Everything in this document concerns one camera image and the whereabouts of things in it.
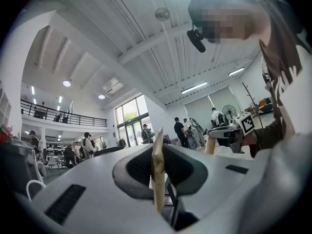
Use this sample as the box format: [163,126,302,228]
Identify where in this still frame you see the silver ceiling dome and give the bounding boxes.
[155,7,171,22]

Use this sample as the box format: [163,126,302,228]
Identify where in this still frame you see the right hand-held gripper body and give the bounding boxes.
[229,112,256,153]

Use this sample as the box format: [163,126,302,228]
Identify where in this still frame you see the red artificial flowers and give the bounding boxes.
[0,124,13,145]

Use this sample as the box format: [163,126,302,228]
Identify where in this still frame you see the black balcony railing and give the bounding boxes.
[20,98,108,128]

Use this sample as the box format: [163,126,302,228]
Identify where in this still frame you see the white tube frame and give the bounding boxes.
[26,179,47,202]

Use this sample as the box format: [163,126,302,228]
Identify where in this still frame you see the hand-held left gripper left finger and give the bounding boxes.
[31,143,176,234]

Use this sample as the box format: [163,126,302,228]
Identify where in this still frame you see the black standing fan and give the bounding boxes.
[221,104,236,121]

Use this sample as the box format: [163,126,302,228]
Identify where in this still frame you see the person's head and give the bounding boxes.
[201,7,270,44]

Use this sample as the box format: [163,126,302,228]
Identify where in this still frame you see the glass entrance door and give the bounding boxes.
[114,94,150,148]

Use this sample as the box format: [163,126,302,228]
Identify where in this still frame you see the wooden coat rack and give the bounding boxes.
[241,81,264,129]

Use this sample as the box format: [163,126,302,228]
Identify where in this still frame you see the long tube ceiling light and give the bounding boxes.
[228,67,245,77]
[180,81,208,95]

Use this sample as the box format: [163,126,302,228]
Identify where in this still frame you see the person's brown printed sweatshirt torso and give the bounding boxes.
[253,0,312,160]

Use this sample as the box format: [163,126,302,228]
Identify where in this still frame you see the black office chair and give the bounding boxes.
[94,146,125,157]

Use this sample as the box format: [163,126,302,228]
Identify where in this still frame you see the person's right forearm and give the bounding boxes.
[250,119,287,158]

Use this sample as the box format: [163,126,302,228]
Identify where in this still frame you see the white and black appliance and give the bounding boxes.
[0,139,39,197]

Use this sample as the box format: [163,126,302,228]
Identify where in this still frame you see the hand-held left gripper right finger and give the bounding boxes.
[163,135,311,234]

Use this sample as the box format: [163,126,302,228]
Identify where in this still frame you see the ceiling air conditioner unit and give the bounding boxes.
[102,78,124,97]

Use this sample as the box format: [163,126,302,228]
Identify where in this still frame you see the black head-worn camera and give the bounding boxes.
[186,28,207,54]

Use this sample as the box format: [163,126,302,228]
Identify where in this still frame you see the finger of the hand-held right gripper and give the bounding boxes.
[208,127,236,139]

